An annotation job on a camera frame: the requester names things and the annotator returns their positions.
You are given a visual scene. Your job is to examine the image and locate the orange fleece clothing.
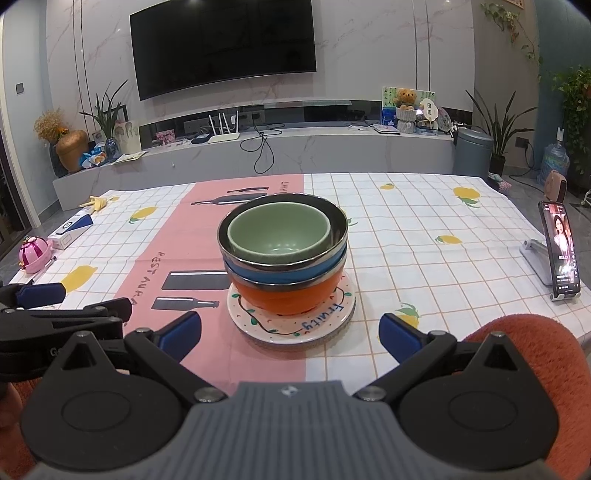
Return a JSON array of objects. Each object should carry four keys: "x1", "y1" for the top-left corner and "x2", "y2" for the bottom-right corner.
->
[{"x1": 0, "y1": 314, "x2": 591, "y2": 480}]

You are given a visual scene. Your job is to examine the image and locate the tall potted plant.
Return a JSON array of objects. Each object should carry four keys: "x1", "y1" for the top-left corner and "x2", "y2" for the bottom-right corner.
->
[{"x1": 465, "y1": 89, "x2": 539, "y2": 176}]

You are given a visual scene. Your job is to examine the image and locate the white painted plate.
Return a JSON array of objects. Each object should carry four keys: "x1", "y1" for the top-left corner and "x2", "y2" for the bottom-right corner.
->
[{"x1": 226, "y1": 272, "x2": 356, "y2": 347}]

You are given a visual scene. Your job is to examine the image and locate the orange steel-lined bowl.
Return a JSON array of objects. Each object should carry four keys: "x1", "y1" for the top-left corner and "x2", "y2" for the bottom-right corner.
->
[{"x1": 225, "y1": 257, "x2": 346, "y2": 316}]

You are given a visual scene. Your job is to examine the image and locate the grey marble television cabinet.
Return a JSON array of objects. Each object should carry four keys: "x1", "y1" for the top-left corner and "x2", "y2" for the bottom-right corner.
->
[{"x1": 52, "y1": 124, "x2": 456, "y2": 199}]

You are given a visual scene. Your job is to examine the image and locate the gold vase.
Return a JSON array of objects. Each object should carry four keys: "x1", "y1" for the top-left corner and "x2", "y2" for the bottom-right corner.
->
[{"x1": 55, "y1": 129, "x2": 90, "y2": 174}]

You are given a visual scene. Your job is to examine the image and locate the dried flower bunch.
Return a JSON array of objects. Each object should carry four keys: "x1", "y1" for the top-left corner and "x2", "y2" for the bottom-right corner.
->
[{"x1": 34, "y1": 108, "x2": 70, "y2": 144}]

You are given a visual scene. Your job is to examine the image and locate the pink round toy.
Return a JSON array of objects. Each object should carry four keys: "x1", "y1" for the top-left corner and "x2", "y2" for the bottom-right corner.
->
[{"x1": 18, "y1": 236, "x2": 53, "y2": 274}]

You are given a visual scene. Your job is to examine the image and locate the white phone stand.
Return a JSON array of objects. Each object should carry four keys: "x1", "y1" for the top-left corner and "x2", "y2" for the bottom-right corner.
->
[{"x1": 519, "y1": 237, "x2": 583, "y2": 304}]

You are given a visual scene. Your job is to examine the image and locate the blue water bottle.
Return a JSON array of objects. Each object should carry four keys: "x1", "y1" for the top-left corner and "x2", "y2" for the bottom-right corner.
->
[{"x1": 539, "y1": 143, "x2": 570, "y2": 186}]

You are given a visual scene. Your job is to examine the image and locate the bushy green plant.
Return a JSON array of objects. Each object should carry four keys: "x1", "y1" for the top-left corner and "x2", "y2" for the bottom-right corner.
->
[{"x1": 551, "y1": 66, "x2": 591, "y2": 176}]

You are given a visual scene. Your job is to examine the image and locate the smartphone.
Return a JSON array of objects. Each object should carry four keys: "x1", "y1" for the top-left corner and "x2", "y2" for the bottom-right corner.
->
[{"x1": 538, "y1": 200, "x2": 583, "y2": 299}]

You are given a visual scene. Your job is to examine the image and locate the hanging vine plant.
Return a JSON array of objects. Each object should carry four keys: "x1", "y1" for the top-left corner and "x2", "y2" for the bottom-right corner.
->
[{"x1": 480, "y1": 2, "x2": 544, "y2": 84}]

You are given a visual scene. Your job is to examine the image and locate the green leafy plant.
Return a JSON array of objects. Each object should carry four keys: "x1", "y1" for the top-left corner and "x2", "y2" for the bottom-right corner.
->
[{"x1": 78, "y1": 80, "x2": 130, "y2": 139}]

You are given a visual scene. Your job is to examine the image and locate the green ceramic bowl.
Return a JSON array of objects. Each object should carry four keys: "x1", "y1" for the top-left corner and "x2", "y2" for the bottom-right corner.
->
[{"x1": 228, "y1": 204, "x2": 332, "y2": 267}]

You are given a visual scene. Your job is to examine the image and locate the illustrated white card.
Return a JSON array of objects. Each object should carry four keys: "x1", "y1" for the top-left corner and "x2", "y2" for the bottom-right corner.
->
[{"x1": 113, "y1": 120, "x2": 142, "y2": 156}]

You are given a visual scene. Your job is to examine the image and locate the grey trash can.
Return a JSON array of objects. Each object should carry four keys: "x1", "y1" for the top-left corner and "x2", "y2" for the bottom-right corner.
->
[{"x1": 452, "y1": 128, "x2": 494, "y2": 179}]

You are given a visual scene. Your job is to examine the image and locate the blue steel-lined bowl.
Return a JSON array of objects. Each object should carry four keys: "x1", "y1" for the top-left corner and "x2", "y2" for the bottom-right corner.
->
[{"x1": 217, "y1": 193, "x2": 348, "y2": 285}]

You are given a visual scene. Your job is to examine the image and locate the pink printed placemat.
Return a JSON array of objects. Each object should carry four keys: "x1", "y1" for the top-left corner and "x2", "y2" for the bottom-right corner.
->
[{"x1": 113, "y1": 172, "x2": 308, "y2": 385}]

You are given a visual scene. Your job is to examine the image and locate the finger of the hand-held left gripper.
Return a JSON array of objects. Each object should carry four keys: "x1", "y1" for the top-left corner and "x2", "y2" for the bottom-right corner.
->
[
  {"x1": 0, "y1": 282, "x2": 66, "y2": 309},
  {"x1": 0, "y1": 297, "x2": 134, "y2": 331}
]

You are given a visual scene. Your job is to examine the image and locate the pink small heater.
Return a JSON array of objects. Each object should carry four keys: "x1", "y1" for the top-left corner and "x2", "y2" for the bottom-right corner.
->
[{"x1": 544, "y1": 170, "x2": 568, "y2": 203}]

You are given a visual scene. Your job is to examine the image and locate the white router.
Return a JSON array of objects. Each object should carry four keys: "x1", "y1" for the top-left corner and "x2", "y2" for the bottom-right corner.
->
[{"x1": 208, "y1": 110, "x2": 242, "y2": 144}]

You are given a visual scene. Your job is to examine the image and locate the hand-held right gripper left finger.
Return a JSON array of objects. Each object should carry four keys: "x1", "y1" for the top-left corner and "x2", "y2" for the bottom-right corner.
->
[{"x1": 55, "y1": 311, "x2": 227, "y2": 405}]

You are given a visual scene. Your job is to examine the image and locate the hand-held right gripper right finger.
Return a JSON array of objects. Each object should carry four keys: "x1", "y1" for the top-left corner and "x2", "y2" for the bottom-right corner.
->
[{"x1": 353, "y1": 312, "x2": 521, "y2": 404}]

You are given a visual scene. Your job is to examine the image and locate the snack packets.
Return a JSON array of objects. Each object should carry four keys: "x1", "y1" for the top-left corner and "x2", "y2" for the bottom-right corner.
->
[{"x1": 78, "y1": 143, "x2": 112, "y2": 167}]

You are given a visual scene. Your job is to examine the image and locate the white and blue box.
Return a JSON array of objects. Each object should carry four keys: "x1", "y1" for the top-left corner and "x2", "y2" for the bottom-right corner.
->
[{"x1": 47, "y1": 212, "x2": 94, "y2": 250}]

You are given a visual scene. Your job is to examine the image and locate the black cable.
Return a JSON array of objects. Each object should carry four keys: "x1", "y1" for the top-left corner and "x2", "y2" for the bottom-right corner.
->
[{"x1": 239, "y1": 122, "x2": 285, "y2": 175}]

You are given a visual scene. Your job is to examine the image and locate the white round fan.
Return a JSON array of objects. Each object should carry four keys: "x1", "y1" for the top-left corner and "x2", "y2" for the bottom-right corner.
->
[{"x1": 418, "y1": 96, "x2": 437, "y2": 128}]

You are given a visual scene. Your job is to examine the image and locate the black wall television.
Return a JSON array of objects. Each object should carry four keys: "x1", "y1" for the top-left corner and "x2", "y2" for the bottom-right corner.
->
[{"x1": 129, "y1": 0, "x2": 318, "y2": 102}]

